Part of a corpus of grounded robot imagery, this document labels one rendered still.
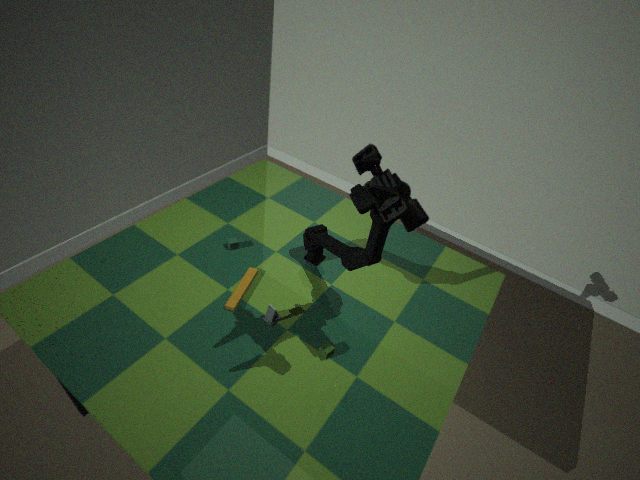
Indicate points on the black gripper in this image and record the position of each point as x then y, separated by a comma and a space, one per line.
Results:
386, 188

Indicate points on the brown bar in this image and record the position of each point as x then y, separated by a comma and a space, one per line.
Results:
241, 289

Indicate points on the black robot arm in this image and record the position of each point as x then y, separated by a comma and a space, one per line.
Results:
316, 238

